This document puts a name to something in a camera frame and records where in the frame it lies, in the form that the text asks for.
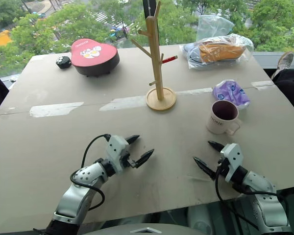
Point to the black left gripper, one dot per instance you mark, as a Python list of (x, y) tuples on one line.
[(125, 158)]

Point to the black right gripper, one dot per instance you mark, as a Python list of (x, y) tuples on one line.
[(223, 167)]

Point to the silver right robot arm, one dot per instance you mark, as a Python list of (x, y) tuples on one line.
[(259, 186)]

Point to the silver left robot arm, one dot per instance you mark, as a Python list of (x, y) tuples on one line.
[(74, 198)]

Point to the wooden mug tree stand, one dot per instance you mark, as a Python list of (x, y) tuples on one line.
[(159, 80)]

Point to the white mug with dark inside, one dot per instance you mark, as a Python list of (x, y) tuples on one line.
[(216, 122)]

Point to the purple tissue packet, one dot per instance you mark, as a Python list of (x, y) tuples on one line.
[(231, 94)]

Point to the grey robot torso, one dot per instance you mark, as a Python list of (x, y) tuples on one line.
[(147, 228)]

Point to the red heart-shaped box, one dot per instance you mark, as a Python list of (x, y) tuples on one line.
[(93, 55)]

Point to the clear bag with slippers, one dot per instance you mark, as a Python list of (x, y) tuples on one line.
[(215, 52)]

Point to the dark trouser leg of bystander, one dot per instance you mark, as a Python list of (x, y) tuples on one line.
[(290, 84)]

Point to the small black faceted object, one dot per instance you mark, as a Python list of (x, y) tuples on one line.
[(63, 62)]

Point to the grey shoe of bystander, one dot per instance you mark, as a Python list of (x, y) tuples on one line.
[(284, 62)]

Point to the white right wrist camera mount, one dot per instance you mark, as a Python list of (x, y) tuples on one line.
[(232, 156)]

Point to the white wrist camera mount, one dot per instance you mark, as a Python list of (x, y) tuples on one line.
[(115, 149), (232, 156)]

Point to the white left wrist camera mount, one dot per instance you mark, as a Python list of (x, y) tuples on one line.
[(115, 149)]

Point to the black window post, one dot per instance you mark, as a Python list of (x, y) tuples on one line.
[(150, 7)]

